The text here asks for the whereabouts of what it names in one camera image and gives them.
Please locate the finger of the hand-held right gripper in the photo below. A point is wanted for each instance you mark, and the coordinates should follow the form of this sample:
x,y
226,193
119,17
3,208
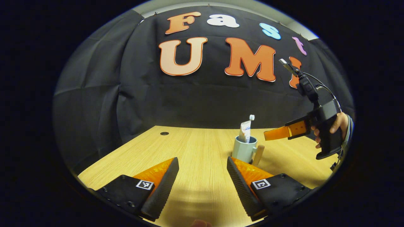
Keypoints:
x,y
281,132

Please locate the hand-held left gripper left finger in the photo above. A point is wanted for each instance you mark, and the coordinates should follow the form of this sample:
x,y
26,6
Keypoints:
x,y
162,189

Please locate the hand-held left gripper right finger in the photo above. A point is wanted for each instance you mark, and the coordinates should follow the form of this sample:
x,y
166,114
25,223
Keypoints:
x,y
241,189

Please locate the white toothpaste tube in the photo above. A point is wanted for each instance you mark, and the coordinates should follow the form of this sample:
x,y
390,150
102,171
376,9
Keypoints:
x,y
245,130

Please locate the wooden desktop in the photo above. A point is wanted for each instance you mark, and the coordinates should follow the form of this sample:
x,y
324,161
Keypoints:
x,y
195,148

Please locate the black backdrop cloth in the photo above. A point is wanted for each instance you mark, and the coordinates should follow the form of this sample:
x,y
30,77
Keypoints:
x,y
157,101

